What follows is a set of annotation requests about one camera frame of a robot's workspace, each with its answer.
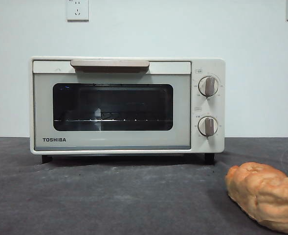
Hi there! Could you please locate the beige oven door handle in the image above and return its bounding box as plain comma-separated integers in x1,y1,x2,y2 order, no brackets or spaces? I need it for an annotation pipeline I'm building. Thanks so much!
69,59,150,73

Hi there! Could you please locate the glass-window oven door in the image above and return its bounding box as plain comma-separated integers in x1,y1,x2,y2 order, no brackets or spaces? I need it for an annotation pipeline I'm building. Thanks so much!
33,59,192,150

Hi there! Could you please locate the golden brown bread loaf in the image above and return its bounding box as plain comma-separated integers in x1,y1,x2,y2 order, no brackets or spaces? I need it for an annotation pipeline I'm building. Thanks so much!
224,161,288,234

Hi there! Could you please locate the cream round oven knob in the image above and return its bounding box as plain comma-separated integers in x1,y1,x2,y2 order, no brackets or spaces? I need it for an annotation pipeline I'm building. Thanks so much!
198,116,219,137
198,75,220,96

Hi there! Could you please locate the cream Toshiba toaster oven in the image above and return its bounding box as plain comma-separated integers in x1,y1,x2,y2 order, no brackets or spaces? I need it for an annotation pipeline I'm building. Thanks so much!
29,56,226,165

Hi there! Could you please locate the metal wire oven rack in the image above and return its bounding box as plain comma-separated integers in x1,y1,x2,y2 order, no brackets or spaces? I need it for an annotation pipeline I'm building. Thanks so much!
53,118,173,122

